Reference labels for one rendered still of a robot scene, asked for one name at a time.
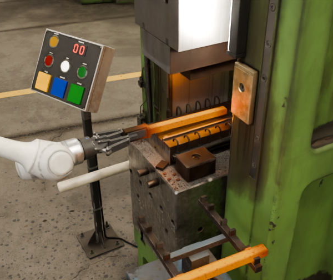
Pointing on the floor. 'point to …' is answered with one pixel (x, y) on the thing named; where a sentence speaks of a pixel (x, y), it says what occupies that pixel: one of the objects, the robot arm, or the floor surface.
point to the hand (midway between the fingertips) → (135, 133)
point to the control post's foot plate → (90, 245)
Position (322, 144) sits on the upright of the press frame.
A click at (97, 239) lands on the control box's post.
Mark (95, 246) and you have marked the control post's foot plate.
